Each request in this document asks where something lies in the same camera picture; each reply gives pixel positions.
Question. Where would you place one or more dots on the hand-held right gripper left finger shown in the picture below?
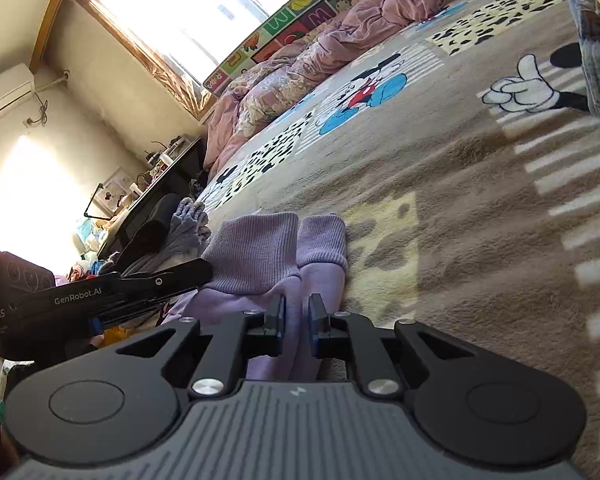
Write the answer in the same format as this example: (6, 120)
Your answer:
(281, 321)

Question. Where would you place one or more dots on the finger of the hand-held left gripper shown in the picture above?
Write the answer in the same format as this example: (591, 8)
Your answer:
(179, 272)
(129, 310)

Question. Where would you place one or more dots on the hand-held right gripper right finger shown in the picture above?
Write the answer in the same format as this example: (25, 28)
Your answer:
(314, 332)

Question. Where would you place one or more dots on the purple sweatshirt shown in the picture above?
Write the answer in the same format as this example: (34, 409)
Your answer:
(260, 255)

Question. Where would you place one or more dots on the black folded garment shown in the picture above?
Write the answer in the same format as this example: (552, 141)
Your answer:
(152, 230)

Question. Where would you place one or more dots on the white picture board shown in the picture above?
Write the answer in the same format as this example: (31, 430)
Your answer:
(112, 192)

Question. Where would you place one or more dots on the dark desk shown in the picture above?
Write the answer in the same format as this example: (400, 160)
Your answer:
(179, 160)

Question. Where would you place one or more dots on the group of small desk items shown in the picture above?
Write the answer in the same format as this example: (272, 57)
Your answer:
(167, 152)

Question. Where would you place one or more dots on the cartoon mouse blanket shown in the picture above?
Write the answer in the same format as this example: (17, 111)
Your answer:
(455, 185)

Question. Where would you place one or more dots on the white air conditioner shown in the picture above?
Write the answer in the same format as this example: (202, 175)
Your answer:
(4, 95)

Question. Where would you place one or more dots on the window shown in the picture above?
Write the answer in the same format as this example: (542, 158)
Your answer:
(194, 10)

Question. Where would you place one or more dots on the colourful alphabet play mat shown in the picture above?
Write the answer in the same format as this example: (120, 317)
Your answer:
(290, 15)

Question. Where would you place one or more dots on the purple floral duvet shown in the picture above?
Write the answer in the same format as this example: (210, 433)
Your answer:
(360, 20)

